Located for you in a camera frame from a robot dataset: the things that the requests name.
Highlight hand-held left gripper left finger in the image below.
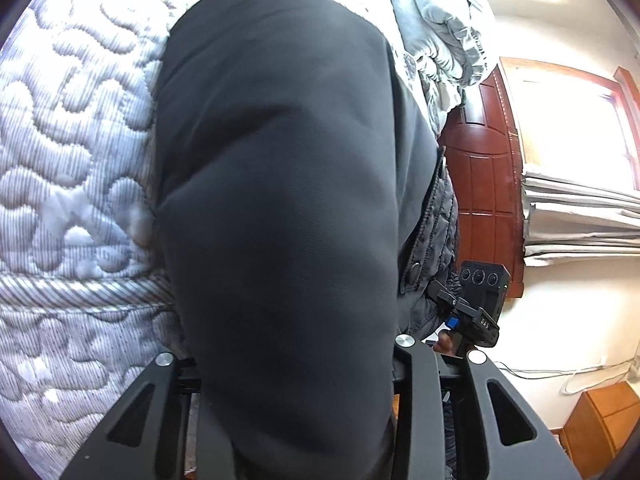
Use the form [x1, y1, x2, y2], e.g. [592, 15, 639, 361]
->
[59, 351, 236, 480]

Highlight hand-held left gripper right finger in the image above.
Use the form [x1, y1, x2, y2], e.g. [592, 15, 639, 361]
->
[390, 335, 585, 480]

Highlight black pants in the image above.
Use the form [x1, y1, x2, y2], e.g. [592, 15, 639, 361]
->
[150, 0, 451, 480]

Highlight person's right hand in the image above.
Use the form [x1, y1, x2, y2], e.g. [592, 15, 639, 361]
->
[434, 331, 458, 357]

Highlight dark quilted jacket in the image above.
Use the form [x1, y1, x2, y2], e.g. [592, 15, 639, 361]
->
[399, 145, 463, 341]

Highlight pale grey curtain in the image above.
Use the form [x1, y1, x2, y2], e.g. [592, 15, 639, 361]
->
[521, 170, 640, 267]

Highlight red-brown wooden door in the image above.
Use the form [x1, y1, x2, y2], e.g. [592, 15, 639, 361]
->
[437, 67, 528, 301]

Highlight orange wooden cabinet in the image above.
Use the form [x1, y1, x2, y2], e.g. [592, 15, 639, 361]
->
[560, 382, 638, 466]

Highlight wooden framed window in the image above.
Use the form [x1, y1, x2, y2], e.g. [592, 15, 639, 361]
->
[499, 56, 640, 181]

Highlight grey quilted mattress pad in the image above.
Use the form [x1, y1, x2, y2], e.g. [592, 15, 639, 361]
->
[0, 0, 241, 466]

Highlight grey puffy comforter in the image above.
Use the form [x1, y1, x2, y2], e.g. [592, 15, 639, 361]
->
[387, 0, 501, 126]

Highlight white cable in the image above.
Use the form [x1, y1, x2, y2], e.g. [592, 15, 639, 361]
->
[500, 357, 633, 395]

